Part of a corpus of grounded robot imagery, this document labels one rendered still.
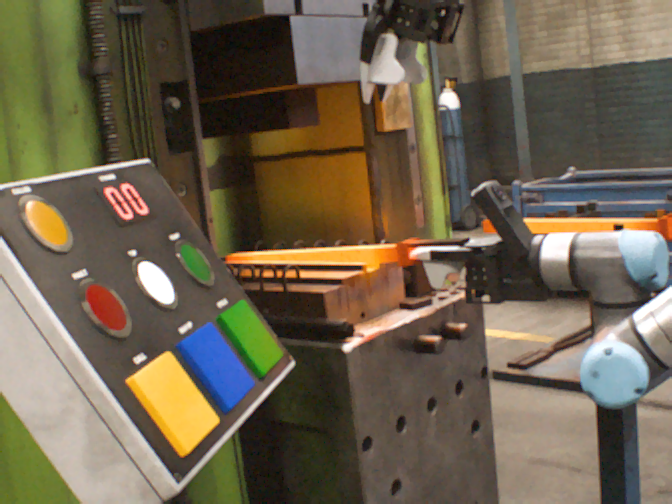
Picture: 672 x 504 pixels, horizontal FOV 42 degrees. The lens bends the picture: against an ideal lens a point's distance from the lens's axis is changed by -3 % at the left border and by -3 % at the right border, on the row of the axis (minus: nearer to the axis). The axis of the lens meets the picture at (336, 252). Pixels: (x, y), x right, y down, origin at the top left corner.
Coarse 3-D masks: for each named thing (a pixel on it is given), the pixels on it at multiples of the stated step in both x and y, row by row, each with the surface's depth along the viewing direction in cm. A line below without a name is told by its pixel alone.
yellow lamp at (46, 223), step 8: (32, 208) 71; (40, 208) 72; (48, 208) 73; (32, 216) 70; (40, 216) 71; (48, 216) 72; (56, 216) 73; (32, 224) 70; (40, 224) 70; (48, 224) 71; (56, 224) 72; (40, 232) 70; (48, 232) 71; (56, 232) 72; (64, 232) 73; (48, 240) 70; (56, 240) 71; (64, 240) 72
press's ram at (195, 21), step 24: (192, 0) 124; (216, 0) 121; (240, 0) 118; (264, 0) 116; (288, 0) 120; (312, 0) 124; (336, 0) 128; (360, 0) 133; (192, 24) 125; (216, 24) 122; (240, 24) 123
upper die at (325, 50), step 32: (224, 32) 128; (256, 32) 124; (288, 32) 121; (320, 32) 125; (352, 32) 131; (224, 64) 129; (256, 64) 125; (288, 64) 122; (320, 64) 125; (352, 64) 131; (224, 96) 130
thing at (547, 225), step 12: (492, 228) 168; (540, 228) 161; (552, 228) 159; (564, 228) 157; (576, 228) 155; (588, 228) 154; (600, 228) 152; (612, 228) 151; (636, 228) 147; (648, 228) 146; (660, 228) 143
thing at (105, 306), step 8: (88, 288) 71; (96, 288) 72; (104, 288) 73; (88, 296) 70; (96, 296) 71; (104, 296) 72; (112, 296) 73; (96, 304) 71; (104, 304) 71; (112, 304) 73; (120, 304) 74; (96, 312) 70; (104, 312) 71; (112, 312) 72; (120, 312) 73; (104, 320) 70; (112, 320) 71; (120, 320) 72; (112, 328) 71; (120, 328) 72
